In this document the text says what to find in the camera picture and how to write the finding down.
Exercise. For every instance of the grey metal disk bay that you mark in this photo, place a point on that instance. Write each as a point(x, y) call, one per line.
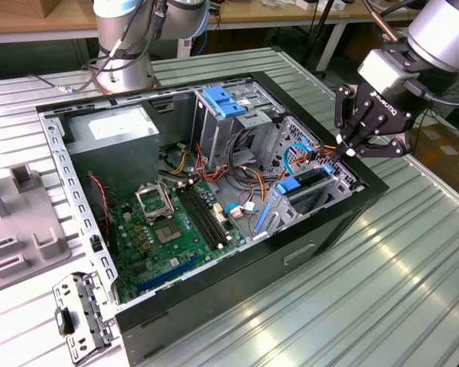
point(342, 186)

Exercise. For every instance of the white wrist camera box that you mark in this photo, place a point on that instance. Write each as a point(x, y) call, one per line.
point(382, 70)

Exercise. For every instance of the black tripod stand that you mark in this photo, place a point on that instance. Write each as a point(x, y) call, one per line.
point(323, 23)

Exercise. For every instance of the small brown cardboard box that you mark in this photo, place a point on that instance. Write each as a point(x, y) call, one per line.
point(47, 7)

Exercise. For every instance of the blue plastic drive latch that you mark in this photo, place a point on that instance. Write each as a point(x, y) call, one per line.
point(223, 103)

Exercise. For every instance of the hard disk blue carrier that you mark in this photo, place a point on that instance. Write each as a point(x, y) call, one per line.
point(288, 187)

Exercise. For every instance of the grey parts rack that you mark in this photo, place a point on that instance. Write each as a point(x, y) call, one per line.
point(21, 218)

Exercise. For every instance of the blue expansion slot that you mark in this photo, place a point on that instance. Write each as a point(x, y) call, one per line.
point(168, 273)

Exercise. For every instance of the grey power supply unit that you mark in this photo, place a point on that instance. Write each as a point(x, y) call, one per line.
point(114, 160)

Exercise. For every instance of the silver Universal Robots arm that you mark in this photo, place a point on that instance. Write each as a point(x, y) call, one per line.
point(440, 34)

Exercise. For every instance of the wooden desk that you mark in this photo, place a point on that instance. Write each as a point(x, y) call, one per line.
point(275, 13)

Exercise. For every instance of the small white box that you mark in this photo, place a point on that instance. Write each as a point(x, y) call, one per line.
point(306, 4)

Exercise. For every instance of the metal rear slot bracket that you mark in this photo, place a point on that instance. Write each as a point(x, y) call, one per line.
point(88, 306)

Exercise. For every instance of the brown cardboard floor box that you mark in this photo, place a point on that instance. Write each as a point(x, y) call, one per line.
point(443, 160)

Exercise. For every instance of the black plastic latch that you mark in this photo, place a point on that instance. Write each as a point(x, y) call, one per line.
point(64, 323)

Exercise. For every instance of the black RAM slot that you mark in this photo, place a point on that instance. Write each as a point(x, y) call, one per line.
point(214, 216)
point(198, 216)
point(209, 216)
point(203, 216)

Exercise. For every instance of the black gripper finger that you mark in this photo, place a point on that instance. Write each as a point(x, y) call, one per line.
point(386, 148)
point(342, 111)

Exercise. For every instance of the grey metal drive cage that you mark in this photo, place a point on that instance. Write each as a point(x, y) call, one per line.
point(218, 134)

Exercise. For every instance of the green motherboard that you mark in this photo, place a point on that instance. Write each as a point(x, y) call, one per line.
point(183, 248)

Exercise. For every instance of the black open PC case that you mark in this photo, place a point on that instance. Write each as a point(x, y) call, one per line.
point(233, 290)

